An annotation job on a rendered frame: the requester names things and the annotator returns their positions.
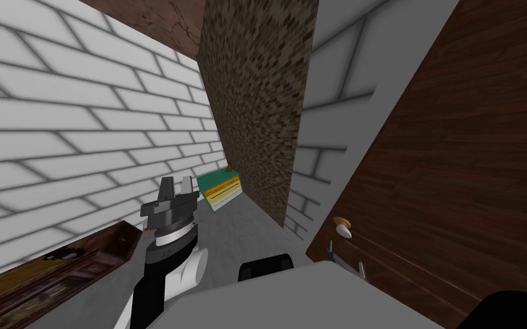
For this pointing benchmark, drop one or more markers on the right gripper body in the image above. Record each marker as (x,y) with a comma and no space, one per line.
(346,265)

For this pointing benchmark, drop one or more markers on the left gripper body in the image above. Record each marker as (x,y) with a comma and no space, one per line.
(172,211)

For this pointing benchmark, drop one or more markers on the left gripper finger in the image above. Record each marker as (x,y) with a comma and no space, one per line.
(185,185)
(166,188)

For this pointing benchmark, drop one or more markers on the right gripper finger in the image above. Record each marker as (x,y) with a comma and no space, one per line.
(362,270)
(330,249)

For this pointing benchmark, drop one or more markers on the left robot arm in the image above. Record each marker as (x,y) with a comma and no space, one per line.
(163,278)

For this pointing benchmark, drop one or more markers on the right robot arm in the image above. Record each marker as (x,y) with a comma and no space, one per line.
(519,315)

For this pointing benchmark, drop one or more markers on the gold and white door knob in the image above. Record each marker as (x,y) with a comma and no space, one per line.
(343,227)

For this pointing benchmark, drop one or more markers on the green and yellow flat panel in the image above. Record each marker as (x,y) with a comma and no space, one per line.
(220,189)

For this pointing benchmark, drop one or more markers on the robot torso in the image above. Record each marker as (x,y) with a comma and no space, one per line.
(300,301)

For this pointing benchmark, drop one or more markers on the brown wooden door leaf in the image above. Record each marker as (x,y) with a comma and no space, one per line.
(455,164)

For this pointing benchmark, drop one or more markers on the dark brown wooden cabinet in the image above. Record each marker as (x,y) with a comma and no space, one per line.
(39,292)

